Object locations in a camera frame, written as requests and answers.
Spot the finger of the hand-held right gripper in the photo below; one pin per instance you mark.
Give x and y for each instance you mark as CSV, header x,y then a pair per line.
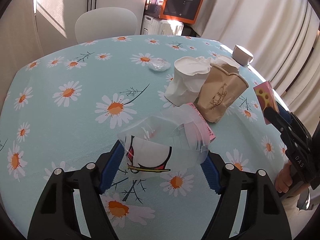
x,y
283,111
273,118

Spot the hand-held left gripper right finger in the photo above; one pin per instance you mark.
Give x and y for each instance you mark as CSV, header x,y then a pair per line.
x,y
209,176

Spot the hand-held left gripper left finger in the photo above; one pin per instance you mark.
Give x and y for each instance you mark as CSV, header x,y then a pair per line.
x,y
112,166

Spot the pink printed packet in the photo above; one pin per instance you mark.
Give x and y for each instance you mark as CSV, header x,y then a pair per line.
x,y
265,96

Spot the clear plastic cup with print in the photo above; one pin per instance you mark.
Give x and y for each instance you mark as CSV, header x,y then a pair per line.
x,y
150,152

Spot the crushed white paper cup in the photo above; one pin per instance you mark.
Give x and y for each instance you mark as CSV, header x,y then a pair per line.
x,y
182,85

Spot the clear plastic wrap ball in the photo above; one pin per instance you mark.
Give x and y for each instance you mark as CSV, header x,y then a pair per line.
x,y
158,65

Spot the person's right hand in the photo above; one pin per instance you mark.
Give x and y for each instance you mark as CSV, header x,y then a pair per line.
x,y
282,180

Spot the daisy print tablecloth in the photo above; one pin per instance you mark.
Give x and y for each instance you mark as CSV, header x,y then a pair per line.
x,y
75,120

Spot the brown paper cup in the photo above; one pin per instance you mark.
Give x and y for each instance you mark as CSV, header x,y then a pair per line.
x,y
217,97

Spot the person's cream clothing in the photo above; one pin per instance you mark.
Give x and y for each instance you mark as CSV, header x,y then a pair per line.
x,y
293,220

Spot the small white bowl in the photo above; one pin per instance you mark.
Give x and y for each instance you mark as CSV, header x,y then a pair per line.
x,y
242,55

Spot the white crumpled paper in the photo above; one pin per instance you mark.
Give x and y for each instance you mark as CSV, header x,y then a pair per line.
x,y
227,62

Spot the white curtain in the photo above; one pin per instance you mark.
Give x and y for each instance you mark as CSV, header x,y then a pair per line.
x,y
250,12

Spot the white chair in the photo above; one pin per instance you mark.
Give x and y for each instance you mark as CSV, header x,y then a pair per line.
x,y
105,22

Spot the orange cardboard box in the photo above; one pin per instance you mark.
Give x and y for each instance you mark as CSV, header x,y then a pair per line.
x,y
180,2

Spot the white wardrobe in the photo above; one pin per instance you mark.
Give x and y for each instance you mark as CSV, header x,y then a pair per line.
x,y
67,2

